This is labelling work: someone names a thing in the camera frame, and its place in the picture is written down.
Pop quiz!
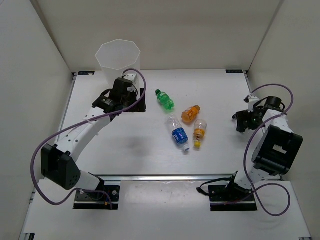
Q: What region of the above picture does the green plastic bottle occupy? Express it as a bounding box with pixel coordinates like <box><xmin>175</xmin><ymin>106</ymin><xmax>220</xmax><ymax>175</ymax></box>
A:
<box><xmin>155</xmin><ymin>89</ymin><xmax>175</xmax><ymax>111</ymax></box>

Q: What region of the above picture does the orange plastic bottle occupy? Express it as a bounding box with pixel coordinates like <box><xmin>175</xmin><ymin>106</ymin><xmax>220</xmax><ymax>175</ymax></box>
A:
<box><xmin>181</xmin><ymin>105</ymin><xmax>201</xmax><ymax>124</ymax></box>

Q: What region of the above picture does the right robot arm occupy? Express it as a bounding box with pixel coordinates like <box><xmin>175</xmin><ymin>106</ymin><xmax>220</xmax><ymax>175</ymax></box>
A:
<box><xmin>224</xmin><ymin>94</ymin><xmax>303</xmax><ymax>200</ymax></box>

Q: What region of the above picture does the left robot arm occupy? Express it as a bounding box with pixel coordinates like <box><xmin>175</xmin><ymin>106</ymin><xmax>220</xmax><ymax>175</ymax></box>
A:
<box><xmin>40</xmin><ymin>73</ymin><xmax>145</xmax><ymax>200</ymax></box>

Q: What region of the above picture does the white plastic bin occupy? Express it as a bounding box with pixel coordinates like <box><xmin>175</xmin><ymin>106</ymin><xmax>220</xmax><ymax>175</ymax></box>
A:
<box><xmin>95</xmin><ymin>39</ymin><xmax>141</xmax><ymax>88</ymax></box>

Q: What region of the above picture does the clear bottle yellow cap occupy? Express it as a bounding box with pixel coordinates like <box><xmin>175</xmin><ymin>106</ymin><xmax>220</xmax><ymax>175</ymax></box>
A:
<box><xmin>193</xmin><ymin>119</ymin><xmax>208</xmax><ymax>149</ymax></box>

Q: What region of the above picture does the clear bottle blue label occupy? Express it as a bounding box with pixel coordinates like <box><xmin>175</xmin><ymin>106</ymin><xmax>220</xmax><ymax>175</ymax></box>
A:
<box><xmin>165</xmin><ymin>113</ymin><xmax>190</xmax><ymax>152</ymax></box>

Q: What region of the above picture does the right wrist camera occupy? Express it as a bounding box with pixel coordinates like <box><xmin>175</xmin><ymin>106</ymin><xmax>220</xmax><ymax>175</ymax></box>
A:
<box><xmin>244</xmin><ymin>94</ymin><xmax>260</xmax><ymax>113</ymax></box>

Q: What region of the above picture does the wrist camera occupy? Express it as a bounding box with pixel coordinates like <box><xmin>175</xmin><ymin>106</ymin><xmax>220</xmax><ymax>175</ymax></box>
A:
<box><xmin>122</xmin><ymin>73</ymin><xmax>139</xmax><ymax>85</ymax></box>
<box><xmin>244</xmin><ymin>94</ymin><xmax>260</xmax><ymax>113</ymax></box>

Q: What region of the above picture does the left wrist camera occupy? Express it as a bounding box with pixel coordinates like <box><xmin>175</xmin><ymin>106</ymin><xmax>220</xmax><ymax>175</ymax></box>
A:
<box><xmin>122</xmin><ymin>73</ymin><xmax>139</xmax><ymax>85</ymax></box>

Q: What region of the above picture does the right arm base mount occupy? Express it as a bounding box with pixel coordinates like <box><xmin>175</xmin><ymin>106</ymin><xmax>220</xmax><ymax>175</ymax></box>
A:
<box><xmin>196</xmin><ymin>173</ymin><xmax>258</xmax><ymax>212</ymax></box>

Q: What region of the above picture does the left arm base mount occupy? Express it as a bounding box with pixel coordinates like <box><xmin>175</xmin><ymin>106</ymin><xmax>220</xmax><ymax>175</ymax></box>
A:
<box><xmin>73</xmin><ymin>181</ymin><xmax>121</xmax><ymax>210</ymax></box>

